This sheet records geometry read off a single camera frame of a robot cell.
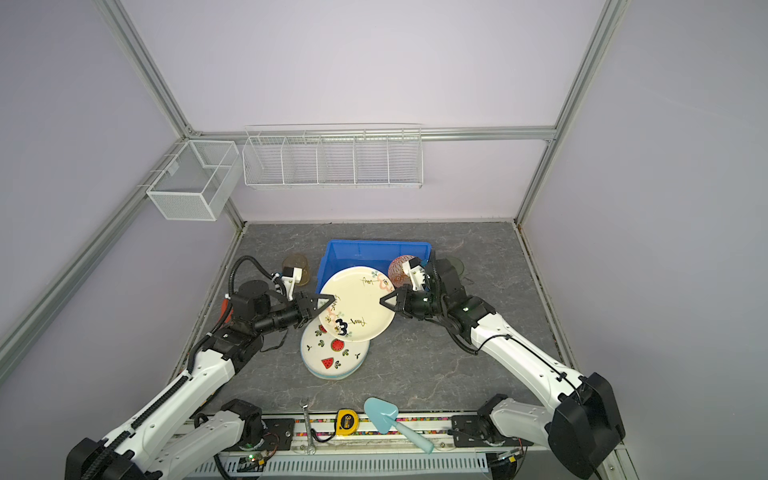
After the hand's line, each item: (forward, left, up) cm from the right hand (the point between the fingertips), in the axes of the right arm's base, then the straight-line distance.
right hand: (380, 304), depth 73 cm
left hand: (0, +11, +1) cm, 11 cm away
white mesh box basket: (+44, +63, +5) cm, 77 cm away
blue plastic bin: (+30, +5, -18) cm, 35 cm away
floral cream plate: (-2, +5, 0) cm, 6 cm away
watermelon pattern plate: (-6, +16, -20) cm, 26 cm away
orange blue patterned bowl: (+19, -4, -13) cm, 23 cm away
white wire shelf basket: (+51, +17, +9) cm, 55 cm away
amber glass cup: (+24, +29, -13) cm, 40 cm away
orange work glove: (-9, +30, +11) cm, 33 cm away
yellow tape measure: (-22, +8, -19) cm, 30 cm away
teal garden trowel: (-20, 0, -21) cm, 29 cm away
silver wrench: (-28, +17, -21) cm, 39 cm away
